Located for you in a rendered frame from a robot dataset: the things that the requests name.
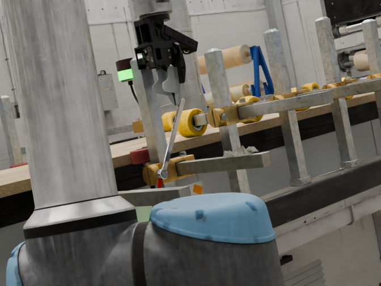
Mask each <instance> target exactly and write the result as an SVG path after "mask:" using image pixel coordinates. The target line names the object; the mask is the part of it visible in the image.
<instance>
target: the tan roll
mask: <svg viewBox="0 0 381 286"><path fill-rule="evenodd" d="M351 66H355V68H356V69H357V70H358V71H359V72H363V71H367V70H370V67H369V61H368V57H367V52H366V50H363V51H359V52H356V53H355V55H354V60H351V61H347V62H344V67H345V68H347V67H351Z"/></svg>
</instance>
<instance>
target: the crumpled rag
mask: <svg viewBox="0 0 381 286"><path fill-rule="evenodd" d="M253 152H259V151H258V150H257V149H256V148H255V147H254V146H249V147H248V148H246V149H245V147H244V146H241V147H239V146H237V147H235V148H234V150H233V151H232V152H231V151H230V150H229V151H224V154H223V158H224V157H225V158H227V157H231V156H232V157H241V156H245V155H248V154H252V153H253Z"/></svg>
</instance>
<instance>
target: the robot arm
mask: <svg viewBox="0 0 381 286"><path fill-rule="evenodd" d="M1 4H2V10H3V17H4V21H5V28H6V35H7V41H8V45H9V52H10V58H11V65H12V72H13V76H14V82H15V89H16V96H17V100H18V107H19V113H20V120H21V124H22V131H23V137H24V144H25V148H26V155H27V161H28V168H29V174H30V178H31V186H32V192H33V199H34V203H35V209H34V212H33V214H32V215H31V216H30V218H29V219H28V221H27V222H26V223H25V225H24V226H23V231H24V238H25V242H22V243H20V244H19V245H18V246H17V247H16V248H14V249H13V251H12V252H11V257H12V258H10V259H9V260H8V263H7V270H6V286H285V283H284V280H283V274H282V269H281V264H280V258H279V255H278V249H277V243H276V233H275V231H274V229H273V227H272V223H271V220H270V217H269V213H268V209H267V207H266V205H265V203H264V202H263V201H262V200H261V199H260V198H259V197H257V196H255V195H251V194H245V193H236V192H226V193H217V194H203V195H194V196H187V197H181V198H177V199H172V200H171V201H164V202H162V203H159V204H157V205H155V206H153V207H152V209H151V211H150V220H151V221H145V222H139V223H138V219H137V214H136V208H135V206H134V205H132V204H131V203H129V202H128V201H127V200H125V199H124V198H123V197H121V196H120V195H119V193H118V190H117V184H116V178H115V172H114V168H113V162H112V155H111V149H110V145H109V139H108V132H107V126H106V122H105V116H104V110H103V103H102V99H101V93H100V87H99V80H98V74H97V70H96V63H95V57H94V51H93V47H92V41H91V35H90V28H89V25H88V18H87V12H86V5H85V1H84V0H1ZM132 6H133V12H134V17H135V19H137V20H138V21H134V22H133V23H134V28H135V32H136V37H137V43H138V47H136V48H134V51H135V55H136V60H137V65H138V70H141V69H147V70H149V69H155V68H156V71H157V73H156V74H157V78H158V80H157V82H156V83H155V84H153V91H154V92H155V93H156V94H162V95H167V96H168V98H169V99H170V101H171V102H172V104H173V105H174V106H178V105H179V104H180V100H181V96H182V93H183V89H184V82H185V73H186V66H185V60H184V57H183V54H191V53H193V52H196V51H197V47H198V41H195V40H193V39H191V38H190V37H188V36H186V35H184V34H182V33H180V32H178V31H176V30H174V29H173V28H171V27H169V26H167V25H165V24H164V22H167V21H169V20H170V15H169V14H170V13H171V12H172V6H171V0H132ZM140 53H141V54H142V58H143V61H141V62H142V65H140V64H139V61H138V56H137V54H140ZM170 65H172V66H170Z"/></svg>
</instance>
